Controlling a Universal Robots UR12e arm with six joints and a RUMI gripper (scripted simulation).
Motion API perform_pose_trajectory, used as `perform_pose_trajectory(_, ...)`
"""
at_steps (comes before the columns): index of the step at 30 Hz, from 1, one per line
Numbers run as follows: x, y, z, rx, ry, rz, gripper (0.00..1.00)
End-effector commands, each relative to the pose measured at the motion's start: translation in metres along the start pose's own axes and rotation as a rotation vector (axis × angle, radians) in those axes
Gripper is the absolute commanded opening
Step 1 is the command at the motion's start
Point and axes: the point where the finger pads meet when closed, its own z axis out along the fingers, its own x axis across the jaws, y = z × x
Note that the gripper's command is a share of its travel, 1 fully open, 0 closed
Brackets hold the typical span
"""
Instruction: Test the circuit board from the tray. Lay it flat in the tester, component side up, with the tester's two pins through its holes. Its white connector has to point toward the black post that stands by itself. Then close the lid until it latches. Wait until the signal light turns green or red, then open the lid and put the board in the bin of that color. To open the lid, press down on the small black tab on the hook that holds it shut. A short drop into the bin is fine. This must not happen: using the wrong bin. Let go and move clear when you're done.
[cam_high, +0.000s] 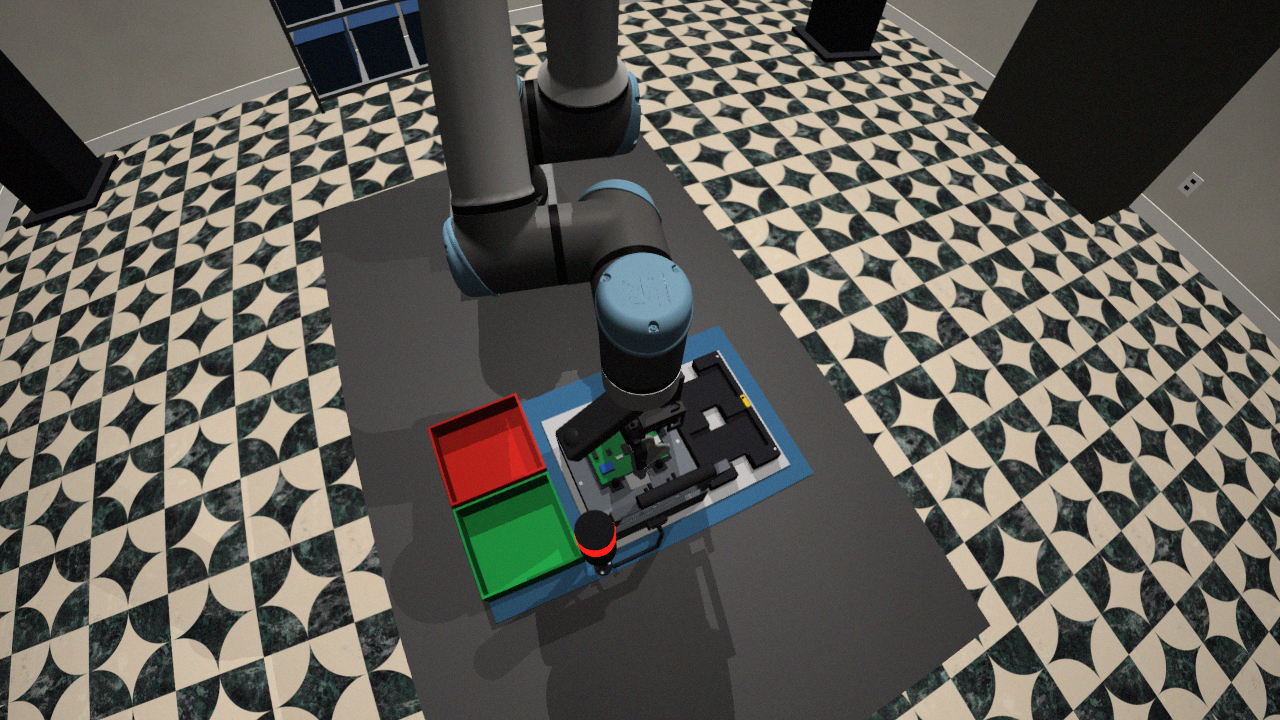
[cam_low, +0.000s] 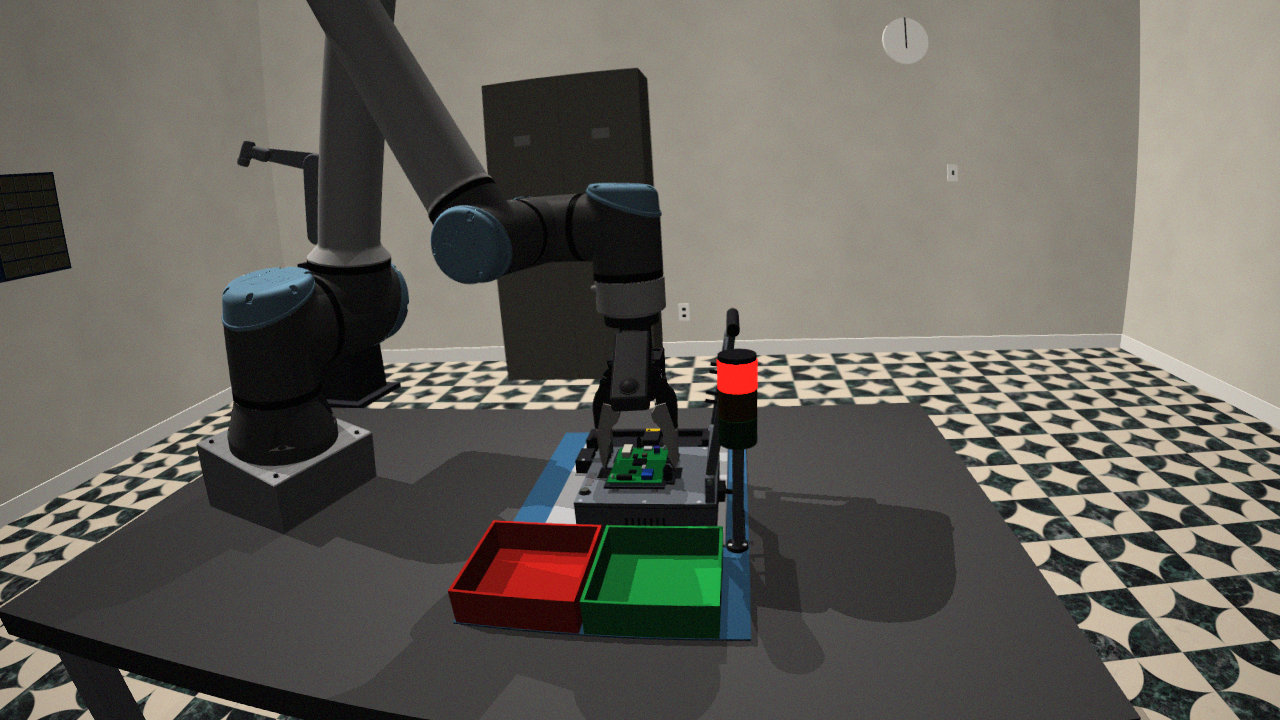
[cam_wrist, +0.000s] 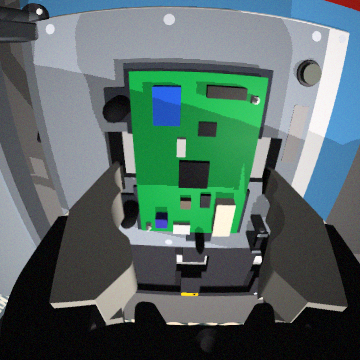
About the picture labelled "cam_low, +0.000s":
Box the green circuit board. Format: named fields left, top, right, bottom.
left=607, top=445, right=668, bottom=484

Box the green open-top bin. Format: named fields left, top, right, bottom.
left=580, top=525, right=723, bottom=639

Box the red bin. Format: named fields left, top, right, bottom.
left=449, top=520, right=603, bottom=633

